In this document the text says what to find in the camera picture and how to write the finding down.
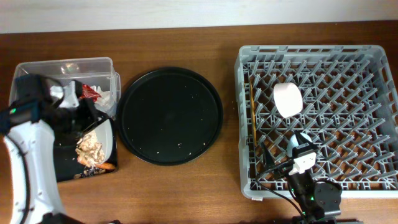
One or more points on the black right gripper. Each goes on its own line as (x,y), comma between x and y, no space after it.
(268,162)

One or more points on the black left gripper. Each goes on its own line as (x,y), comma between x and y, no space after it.
(97,117)

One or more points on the light blue cup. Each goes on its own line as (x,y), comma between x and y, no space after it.
(293,142)

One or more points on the red snack wrapper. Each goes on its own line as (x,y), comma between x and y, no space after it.
(88,92)

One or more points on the white tissue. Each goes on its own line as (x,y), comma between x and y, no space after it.
(105,102)

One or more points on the pink bowl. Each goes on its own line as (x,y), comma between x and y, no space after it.
(288,99)

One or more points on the orange carrot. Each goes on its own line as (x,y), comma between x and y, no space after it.
(106,166)

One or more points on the wooden chopstick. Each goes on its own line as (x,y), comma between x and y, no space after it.
(253,116)

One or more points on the grey plate with food scraps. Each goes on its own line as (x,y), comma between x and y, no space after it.
(105,136)

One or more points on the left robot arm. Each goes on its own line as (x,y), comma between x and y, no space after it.
(44,107)

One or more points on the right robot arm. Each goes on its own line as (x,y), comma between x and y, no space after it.
(317,201)

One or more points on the grey dishwasher rack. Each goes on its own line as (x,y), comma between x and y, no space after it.
(349,111)

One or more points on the black rectangular bin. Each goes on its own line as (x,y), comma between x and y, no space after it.
(65,158)

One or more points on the clear plastic bin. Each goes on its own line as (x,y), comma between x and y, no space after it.
(90,71)

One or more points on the round black tray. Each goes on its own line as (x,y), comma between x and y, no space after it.
(169,116)

